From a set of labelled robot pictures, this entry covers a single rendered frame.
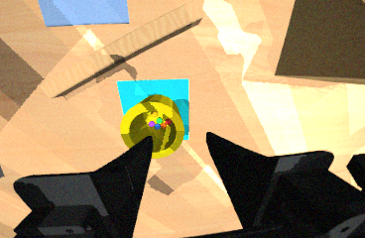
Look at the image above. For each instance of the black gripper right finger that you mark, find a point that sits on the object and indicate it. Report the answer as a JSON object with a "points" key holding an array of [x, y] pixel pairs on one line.
{"points": [[250, 178]]}

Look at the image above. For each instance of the brown wooden bar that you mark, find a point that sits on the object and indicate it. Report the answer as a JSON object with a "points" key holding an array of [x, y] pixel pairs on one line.
{"points": [[149, 35]]}

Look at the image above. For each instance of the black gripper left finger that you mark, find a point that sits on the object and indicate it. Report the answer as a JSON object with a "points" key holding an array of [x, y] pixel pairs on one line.
{"points": [[115, 189]]}

